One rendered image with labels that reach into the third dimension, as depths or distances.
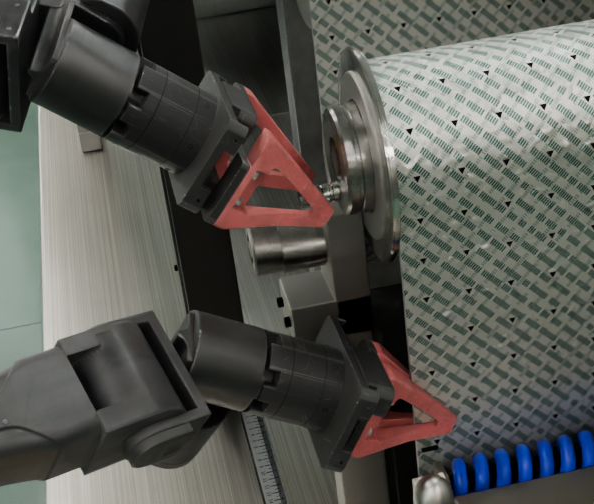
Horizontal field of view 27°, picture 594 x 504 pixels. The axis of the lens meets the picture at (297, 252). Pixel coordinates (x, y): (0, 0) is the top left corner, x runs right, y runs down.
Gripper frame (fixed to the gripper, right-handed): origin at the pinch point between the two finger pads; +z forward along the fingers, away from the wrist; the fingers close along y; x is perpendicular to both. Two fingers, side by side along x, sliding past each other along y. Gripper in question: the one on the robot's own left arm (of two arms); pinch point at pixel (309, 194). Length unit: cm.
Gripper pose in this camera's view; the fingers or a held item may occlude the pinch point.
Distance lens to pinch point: 83.6
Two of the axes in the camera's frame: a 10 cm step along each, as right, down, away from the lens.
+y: 1.9, 4.5, -8.7
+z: 8.2, 4.1, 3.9
